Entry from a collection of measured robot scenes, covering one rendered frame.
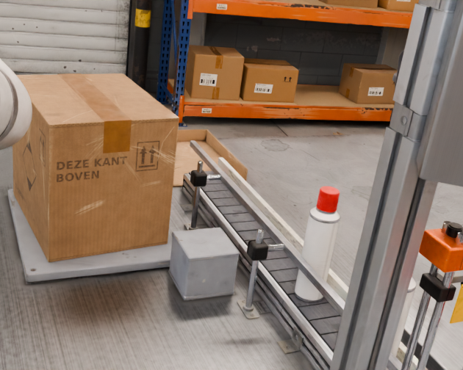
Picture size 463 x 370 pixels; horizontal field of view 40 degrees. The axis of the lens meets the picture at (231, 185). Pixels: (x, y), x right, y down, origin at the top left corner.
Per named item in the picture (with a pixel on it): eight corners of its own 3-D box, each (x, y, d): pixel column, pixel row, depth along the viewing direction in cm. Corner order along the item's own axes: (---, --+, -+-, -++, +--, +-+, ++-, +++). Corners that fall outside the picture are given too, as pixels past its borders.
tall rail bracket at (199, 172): (220, 230, 140) (228, 162, 133) (188, 233, 137) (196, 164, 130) (214, 224, 142) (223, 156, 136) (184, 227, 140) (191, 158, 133)
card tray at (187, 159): (245, 183, 166) (248, 169, 164) (150, 188, 156) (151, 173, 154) (206, 141, 191) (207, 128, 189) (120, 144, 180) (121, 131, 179)
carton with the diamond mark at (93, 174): (167, 244, 128) (180, 117, 117) (48, 263, 116) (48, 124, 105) (117, 183, 151) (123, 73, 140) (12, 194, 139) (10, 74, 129)
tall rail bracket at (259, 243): (280, 310, 115) (295, 230, 108) (243, 315, 112) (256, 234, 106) (272, 299, 118) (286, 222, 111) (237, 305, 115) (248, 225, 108)
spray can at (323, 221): (328, 301, 111) (351, 195, 102) (302, 305, 109) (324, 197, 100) (314, 285, 115) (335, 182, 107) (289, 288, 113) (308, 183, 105)
